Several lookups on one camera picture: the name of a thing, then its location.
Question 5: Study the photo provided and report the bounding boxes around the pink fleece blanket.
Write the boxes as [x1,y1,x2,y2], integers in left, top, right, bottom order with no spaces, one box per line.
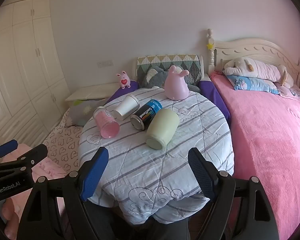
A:
[210,71,300,240]

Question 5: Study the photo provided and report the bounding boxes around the small pink bunny figurine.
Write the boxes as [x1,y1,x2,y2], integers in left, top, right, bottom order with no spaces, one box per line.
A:
[116,71,132,89]

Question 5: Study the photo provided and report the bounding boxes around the heart print sheet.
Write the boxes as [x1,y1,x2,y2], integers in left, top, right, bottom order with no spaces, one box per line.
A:
[44,115,84,170]

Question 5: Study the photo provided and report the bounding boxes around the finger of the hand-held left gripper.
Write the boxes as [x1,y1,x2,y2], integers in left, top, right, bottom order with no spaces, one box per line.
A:
[0,143,49,180]
[0,139,19,166]

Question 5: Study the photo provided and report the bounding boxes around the cream carved bed headboard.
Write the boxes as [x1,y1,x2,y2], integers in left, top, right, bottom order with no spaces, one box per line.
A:
[206,29,300,93]

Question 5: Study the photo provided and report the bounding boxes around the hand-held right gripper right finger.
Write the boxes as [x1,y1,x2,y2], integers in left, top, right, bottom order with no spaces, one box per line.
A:
[187,147,280,240]

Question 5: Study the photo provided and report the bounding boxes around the grey flower pillow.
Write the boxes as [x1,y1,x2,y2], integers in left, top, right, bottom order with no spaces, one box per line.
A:
[65,99,108,127]

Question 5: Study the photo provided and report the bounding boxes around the grey plush toy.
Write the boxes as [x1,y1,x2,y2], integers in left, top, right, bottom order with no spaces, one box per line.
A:
[141,66,202,93]

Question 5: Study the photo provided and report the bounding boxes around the white paper cup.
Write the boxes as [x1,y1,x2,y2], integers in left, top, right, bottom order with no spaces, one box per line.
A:
[113,94,140,121]

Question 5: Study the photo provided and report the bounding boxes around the pale green cup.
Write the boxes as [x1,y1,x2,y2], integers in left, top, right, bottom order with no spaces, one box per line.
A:
[145,109,180,151]

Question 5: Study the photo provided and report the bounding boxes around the black and blue can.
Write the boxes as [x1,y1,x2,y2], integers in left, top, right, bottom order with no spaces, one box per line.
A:
[129,99,163,131]

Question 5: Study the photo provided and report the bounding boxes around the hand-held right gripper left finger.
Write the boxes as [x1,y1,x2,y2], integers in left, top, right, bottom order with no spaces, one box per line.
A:
[16,147,109,240]

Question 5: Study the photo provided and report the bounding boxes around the pink fluffy blanket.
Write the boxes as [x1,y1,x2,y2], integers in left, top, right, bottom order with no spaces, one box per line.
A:
[0,144,68,240]

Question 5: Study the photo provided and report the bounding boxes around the striped cloth covered round table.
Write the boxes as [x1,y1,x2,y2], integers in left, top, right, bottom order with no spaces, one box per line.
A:
[77,87,235,225]

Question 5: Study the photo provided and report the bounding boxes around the cream wardrobe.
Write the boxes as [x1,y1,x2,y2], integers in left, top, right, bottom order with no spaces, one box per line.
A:
[0,0,70,150]

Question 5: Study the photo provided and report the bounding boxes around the pink glass cup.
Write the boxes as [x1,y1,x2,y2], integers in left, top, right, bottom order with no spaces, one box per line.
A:
[92,106,120,139]

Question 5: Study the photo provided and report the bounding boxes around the blue printed pillow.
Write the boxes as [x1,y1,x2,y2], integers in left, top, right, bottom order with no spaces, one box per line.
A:
[226,75,282,95]

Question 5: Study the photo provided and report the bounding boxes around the white bedside board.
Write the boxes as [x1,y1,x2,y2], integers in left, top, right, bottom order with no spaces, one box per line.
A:
[65,83,122,102]

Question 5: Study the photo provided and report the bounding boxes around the pale pink printed pillow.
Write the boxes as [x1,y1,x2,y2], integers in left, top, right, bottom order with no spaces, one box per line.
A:
[275,84,300,103]

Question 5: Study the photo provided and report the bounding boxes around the white plush toy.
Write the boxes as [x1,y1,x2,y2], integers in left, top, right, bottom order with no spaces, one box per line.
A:
[224,58,294,88]

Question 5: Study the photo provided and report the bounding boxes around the pink rabbit-shaped toy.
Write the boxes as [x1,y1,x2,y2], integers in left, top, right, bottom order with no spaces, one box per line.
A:
[164,65,190,101]

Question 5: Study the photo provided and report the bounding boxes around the patterned green cushion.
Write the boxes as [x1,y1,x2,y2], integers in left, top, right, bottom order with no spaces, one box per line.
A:
[136,54,202,88]

